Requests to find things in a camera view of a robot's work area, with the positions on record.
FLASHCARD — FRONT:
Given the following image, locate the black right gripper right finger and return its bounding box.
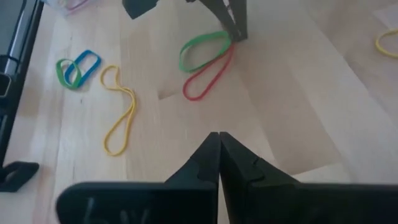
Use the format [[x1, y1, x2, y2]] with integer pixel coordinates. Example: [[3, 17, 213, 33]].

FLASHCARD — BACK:
[[219, 131, 398, 224]]

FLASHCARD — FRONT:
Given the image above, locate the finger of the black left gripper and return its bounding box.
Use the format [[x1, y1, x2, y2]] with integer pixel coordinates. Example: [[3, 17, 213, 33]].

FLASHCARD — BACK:
[[231, 0, 249, 42], [198, 0, 243, 42]]

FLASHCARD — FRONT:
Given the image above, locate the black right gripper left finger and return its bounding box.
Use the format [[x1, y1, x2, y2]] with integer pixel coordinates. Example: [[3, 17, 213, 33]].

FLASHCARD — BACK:
[[55, 131, 220, 224]]

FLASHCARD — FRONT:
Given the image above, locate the green wide rubber band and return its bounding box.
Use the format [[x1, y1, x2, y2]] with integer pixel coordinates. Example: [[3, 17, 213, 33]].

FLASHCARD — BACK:
[[55, 58, 83, 90]]

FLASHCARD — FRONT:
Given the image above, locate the blue wide rubber band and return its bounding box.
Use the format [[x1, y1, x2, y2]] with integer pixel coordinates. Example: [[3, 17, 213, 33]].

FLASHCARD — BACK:
[[63, 49, 103, 89]]

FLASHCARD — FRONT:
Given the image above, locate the clear plastic bin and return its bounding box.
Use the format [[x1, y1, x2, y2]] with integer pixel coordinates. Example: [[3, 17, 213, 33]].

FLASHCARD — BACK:
[[43, 0, 91, 16]]

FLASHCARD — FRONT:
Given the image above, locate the long yellow rubber band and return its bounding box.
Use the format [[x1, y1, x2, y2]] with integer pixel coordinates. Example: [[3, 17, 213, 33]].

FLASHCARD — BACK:
[[99, 64, 137, 157]]

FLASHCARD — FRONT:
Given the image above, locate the black wide rubber band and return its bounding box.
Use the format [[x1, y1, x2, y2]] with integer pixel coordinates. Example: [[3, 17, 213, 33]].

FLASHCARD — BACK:
[[0, 161, 40, 193]]

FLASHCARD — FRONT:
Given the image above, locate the thin yellow rubber band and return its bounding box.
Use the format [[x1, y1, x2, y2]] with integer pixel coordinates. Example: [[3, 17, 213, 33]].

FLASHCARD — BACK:
[[374, 27, 398, 59]]

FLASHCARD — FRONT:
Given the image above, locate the black aluminium table frame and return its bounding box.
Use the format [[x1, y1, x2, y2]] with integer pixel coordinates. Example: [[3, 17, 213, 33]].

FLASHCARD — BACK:
[[0, 0, 45, 162]]

